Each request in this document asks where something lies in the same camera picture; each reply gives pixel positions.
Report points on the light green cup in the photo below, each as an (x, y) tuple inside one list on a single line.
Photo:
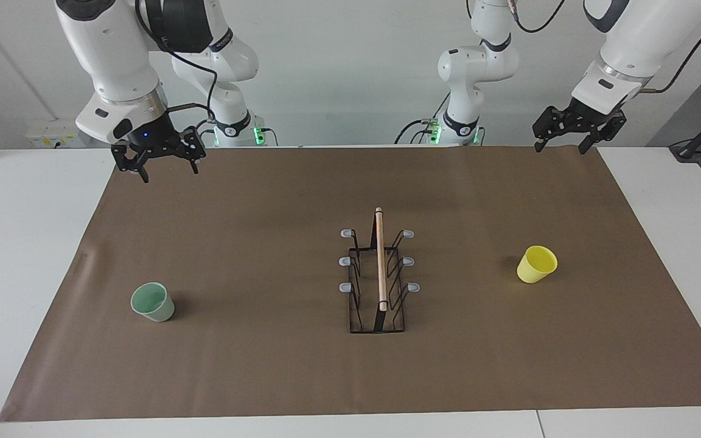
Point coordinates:
[(154, 304)]

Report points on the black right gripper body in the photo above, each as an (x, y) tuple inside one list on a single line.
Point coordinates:
[(149, 139)]

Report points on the brown paper mat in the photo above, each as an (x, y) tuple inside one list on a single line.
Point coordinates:
[(235, 365)]

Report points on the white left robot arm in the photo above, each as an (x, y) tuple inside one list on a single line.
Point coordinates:
[(642, 36)]

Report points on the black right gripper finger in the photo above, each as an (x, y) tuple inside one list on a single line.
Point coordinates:
[(126, 155), (195, 146)]

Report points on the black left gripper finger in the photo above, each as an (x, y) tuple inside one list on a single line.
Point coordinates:
[(548, 125), (609, 126)]

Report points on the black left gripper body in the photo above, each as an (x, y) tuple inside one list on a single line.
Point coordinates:
[(588, 115)]

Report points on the yellow cup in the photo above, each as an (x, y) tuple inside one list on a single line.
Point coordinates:
[(536, 266)]

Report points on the white wall socket box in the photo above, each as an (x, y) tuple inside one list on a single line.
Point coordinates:
[(52, 134)]

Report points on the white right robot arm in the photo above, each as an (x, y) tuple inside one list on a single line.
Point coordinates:
[(107, 48)]

